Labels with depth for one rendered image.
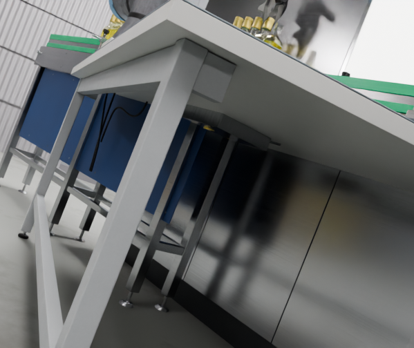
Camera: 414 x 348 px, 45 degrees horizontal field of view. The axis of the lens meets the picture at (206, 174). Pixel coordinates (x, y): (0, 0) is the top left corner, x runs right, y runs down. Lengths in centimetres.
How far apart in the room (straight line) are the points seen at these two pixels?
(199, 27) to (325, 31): 126
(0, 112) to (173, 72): 425
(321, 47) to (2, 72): 353
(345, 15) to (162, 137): 128
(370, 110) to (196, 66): 28
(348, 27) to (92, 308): 140
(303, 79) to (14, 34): 432
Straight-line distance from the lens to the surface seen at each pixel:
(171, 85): 70
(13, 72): 490
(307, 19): 199
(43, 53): 316
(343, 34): 186
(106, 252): 72
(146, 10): 143
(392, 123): 84
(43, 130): 281
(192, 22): 68
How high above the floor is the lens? 56
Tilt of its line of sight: 1 degrees down
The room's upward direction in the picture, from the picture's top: 22 degrees clockwise
